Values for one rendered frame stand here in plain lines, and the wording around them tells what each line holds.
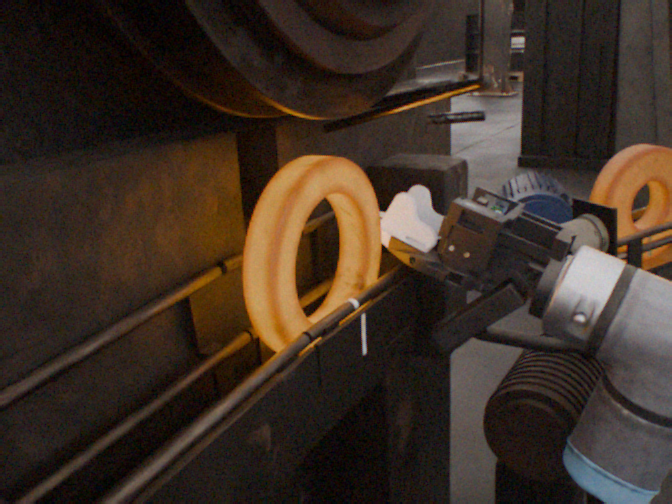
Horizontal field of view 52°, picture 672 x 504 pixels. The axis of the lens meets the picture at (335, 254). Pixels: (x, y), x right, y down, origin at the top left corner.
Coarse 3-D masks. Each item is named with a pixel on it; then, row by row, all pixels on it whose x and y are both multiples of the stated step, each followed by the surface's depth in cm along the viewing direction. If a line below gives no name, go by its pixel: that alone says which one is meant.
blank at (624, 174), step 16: (640, 144) 92; (624, 160) 89; (640, 160) 89; (656, 160) 91; (608, 176) 90; (624, 176) 89; (640, 176) 90; (656, 176) 91; (592, 192) 91; (608, 192) 89; (624, 192) 90; (656, 192) 95; (624, 208) 90; (656, 208) 95; (624, 224) 91; (640, 224) 95; (656, 224) 94
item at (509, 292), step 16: (496, 288) 69; (512, 288) 66; (480, 304) 68; (496, 304) 67; (512, 304) 66; (448, 320) 71; (464, 320) 69; (480, 320) 68; (496, 320) 68; (432, 336) 72; (448, 336) 71; (464, 336) 70
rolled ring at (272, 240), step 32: (320, 160) 60; (288, 192) 56; (320, 192) 59; (352, 192) 64; (256, 224) 56; (288, 224) 56; (352, 224) 68; (256, 256) 56; (288, 256) 57; (352, 256) 69; (256, 288) 56; (288, 288) 57; (352, 288) 68; (256, 320) 58; (288, 320) 58
